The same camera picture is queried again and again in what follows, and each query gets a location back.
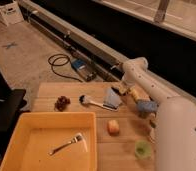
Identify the black and white brush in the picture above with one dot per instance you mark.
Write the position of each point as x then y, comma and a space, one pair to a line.
86, 100

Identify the blue cloth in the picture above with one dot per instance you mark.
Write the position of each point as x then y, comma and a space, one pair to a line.
112, 99

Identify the yellow plastic tray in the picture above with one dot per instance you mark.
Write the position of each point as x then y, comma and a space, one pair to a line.
37, 133

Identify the blue electronic box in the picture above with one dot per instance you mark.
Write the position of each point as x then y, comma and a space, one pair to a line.
83, 70

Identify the wooden black felt eraser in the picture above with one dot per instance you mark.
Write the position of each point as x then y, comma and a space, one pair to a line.
119, 90

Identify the green plastic cup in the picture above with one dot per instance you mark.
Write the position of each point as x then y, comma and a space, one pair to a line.
142, 149

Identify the silver fork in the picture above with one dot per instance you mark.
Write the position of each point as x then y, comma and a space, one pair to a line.
78, 137

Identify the bunch of dark grapes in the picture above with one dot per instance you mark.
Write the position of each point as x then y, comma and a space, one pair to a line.
62, 103

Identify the yellow banana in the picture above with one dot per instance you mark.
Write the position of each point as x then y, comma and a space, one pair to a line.
134, 94

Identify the white storage crate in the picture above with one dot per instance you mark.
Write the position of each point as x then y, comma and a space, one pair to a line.
10, 13

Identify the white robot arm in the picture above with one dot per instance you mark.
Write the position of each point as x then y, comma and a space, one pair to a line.
175, 132

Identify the orange apple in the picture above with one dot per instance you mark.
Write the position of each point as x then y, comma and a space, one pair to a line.
113, 127

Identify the black chair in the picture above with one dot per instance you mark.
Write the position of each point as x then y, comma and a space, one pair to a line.
11, 103

